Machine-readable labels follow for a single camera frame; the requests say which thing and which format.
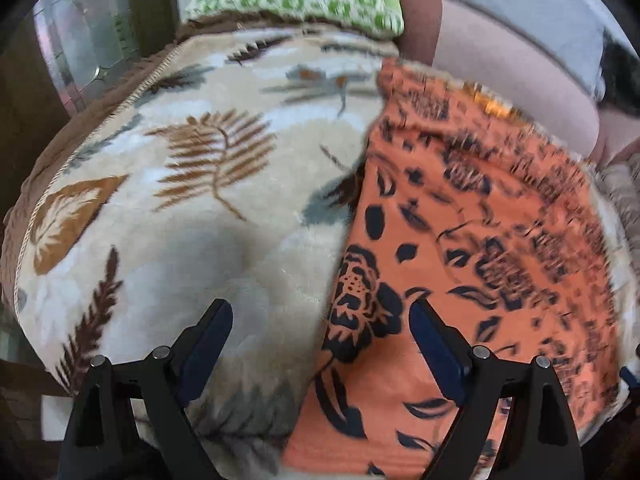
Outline orange black floral blouse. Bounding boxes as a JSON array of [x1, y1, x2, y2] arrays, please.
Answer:
[[282, 58, 618, 479]]

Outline striped beige quilt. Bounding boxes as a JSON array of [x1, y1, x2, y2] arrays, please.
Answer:
[[597, 154, 640, 245]]

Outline beige leaf pattern blanket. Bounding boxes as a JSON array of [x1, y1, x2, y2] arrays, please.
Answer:
[[0, 14, 640, 480]]

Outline pink bolster pillow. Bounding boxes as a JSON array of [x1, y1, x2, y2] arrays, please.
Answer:
[[397, 0, 608, 164]]

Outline dark fur trimmed garment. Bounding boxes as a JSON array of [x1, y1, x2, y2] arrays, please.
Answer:
[[600, 32, 640, 117]]

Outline grey pillow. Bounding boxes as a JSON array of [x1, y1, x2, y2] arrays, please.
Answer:
[[459, 0, 630, 102]]

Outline wooden door with glass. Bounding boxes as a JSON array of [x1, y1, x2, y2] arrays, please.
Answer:
[[1, 0, 178, 210]]

